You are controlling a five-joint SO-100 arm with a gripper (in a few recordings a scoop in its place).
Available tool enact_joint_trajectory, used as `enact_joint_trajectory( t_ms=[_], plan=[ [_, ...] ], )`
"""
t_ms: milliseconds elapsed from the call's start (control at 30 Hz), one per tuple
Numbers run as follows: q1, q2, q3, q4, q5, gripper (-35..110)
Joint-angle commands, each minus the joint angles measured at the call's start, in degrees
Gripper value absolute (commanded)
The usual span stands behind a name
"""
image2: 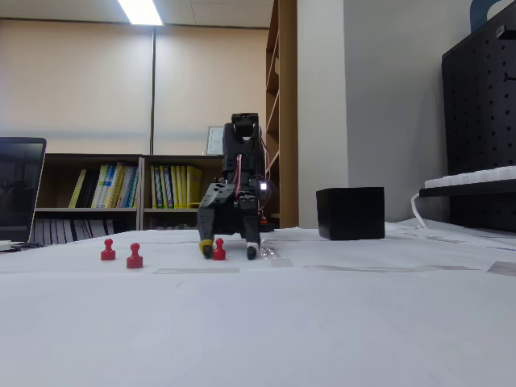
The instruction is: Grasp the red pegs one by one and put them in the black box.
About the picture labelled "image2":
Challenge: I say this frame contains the yellow slim book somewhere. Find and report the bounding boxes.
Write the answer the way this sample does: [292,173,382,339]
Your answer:
[68,168,88,210]

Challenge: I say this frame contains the blue white books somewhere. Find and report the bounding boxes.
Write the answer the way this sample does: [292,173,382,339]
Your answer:
[105,162,140,210]

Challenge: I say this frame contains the dark laptop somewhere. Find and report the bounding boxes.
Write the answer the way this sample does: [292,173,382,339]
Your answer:
[0,136,48,253]

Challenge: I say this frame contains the black binders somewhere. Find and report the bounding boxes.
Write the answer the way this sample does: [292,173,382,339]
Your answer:
[76,169,102,210]

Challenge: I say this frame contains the white paper table cover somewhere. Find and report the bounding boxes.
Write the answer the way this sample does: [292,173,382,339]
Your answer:
[0,219,516,387]

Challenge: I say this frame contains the beige roller blind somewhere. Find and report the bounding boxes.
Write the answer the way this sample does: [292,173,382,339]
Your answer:
[0,19,153,143]
[155,26,270,143]

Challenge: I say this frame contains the black pegboard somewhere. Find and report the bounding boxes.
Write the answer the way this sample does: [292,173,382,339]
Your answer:
[441,3,516,234]

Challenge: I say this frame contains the dark blue round object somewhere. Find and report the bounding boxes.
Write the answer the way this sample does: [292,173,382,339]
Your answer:
[469,0,516,32]

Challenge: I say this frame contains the ceiling light panel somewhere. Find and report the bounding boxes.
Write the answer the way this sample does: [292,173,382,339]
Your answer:
[117,0,164,27]

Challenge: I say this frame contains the yellow white book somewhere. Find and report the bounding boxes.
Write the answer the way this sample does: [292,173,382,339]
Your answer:
[90,164,110,210]

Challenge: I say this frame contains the tall wooden bookshelf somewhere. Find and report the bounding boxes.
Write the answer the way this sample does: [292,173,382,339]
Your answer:
[264,0,299,229]

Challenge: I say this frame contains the wide yellow binder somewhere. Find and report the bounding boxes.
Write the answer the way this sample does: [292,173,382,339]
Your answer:
[185,165,204,210]

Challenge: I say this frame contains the black open box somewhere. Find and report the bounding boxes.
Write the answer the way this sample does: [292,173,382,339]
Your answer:
[315,186,386,241]

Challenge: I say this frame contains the framed certificate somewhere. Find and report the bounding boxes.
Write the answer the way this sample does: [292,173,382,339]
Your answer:
[206,126,225,156]

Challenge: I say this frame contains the white power cable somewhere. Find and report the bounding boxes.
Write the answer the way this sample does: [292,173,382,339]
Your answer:
[410,191,429,230]

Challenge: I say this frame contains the yellow green binder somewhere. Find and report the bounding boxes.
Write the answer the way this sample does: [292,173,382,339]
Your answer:
[157,164,170,210]
[150,164,159,210]

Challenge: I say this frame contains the grey binder row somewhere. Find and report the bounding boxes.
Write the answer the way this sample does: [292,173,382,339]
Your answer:
[34,218,116,245]

